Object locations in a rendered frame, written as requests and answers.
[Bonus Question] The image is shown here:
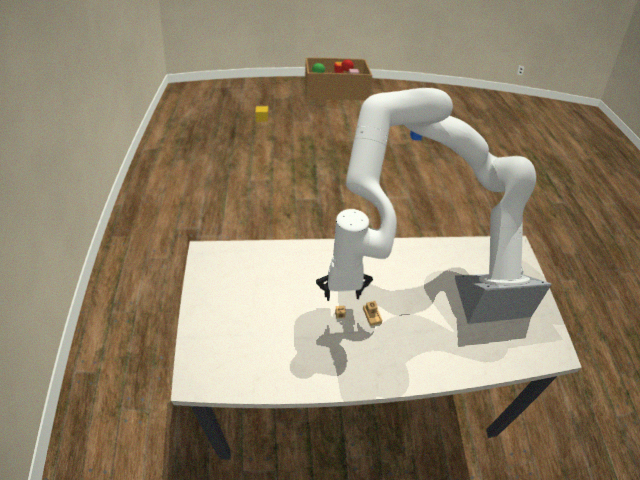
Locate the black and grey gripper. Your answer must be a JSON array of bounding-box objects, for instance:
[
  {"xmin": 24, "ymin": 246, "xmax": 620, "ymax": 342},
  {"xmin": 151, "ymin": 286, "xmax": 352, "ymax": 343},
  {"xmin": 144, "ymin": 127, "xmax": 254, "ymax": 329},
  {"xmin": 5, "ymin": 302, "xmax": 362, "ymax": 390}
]
[{"xmin": 316, "ymin": 261, "xmax": 373, "ymax": 301}]

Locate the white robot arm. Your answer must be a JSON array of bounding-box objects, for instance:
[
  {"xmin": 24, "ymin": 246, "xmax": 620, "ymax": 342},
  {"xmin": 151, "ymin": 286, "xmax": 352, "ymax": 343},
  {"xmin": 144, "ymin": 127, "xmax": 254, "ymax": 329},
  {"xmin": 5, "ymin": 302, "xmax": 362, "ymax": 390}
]
[{"xmin": 332, "ymin": 88, "xmax": 536, "ymax": 286}]

